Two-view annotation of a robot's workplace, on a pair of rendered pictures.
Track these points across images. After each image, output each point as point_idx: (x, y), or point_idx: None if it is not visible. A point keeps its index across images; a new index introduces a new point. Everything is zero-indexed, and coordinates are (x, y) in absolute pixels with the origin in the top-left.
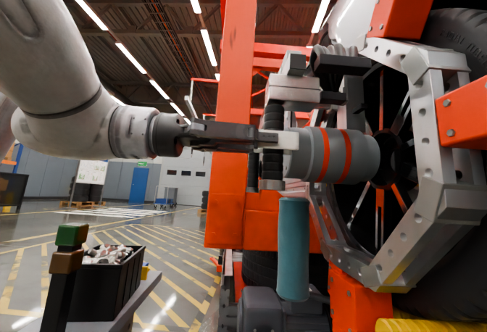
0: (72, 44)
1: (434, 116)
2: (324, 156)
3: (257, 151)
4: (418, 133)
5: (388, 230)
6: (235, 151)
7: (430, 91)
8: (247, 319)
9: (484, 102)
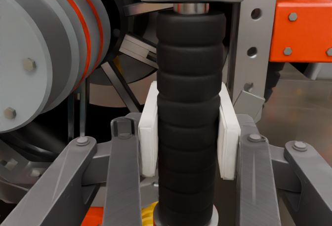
0: None
1: (271, 25)
2: (87, 60)
3: (155, 168)
4: (246, 39)
5: (88, 119)
6: (82, 218)
7: None
8: None
9: (325, 31)
